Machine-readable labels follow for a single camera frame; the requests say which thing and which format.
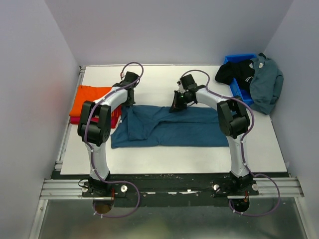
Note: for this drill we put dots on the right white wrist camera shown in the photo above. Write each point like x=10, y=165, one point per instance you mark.
x=180, y=87

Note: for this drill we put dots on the aluminium frame rail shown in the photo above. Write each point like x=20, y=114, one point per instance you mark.
x=58, y=197

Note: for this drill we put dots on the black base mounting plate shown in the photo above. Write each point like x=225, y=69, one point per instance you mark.
x=181, y=190

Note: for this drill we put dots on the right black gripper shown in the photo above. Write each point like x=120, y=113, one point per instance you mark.
x=175, y=106

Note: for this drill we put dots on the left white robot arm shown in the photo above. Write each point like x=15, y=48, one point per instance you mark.
x=94, y=127

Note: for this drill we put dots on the pink t shirt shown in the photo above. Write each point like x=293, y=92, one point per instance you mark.
x=114, y=117

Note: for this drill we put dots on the grey blue t shirt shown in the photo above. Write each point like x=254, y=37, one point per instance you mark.
x=266, y=85

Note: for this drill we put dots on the orange t shirt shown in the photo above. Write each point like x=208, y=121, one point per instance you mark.
x=86, y=93

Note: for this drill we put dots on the teal blue t shirt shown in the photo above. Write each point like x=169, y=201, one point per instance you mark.
x=149, y=126

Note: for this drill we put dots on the black t shirt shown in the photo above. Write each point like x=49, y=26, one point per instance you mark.
x=242, y=71

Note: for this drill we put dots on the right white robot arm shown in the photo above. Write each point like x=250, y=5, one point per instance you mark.
x=233, y=119

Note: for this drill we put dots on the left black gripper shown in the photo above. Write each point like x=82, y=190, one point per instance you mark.
x=129, y=103

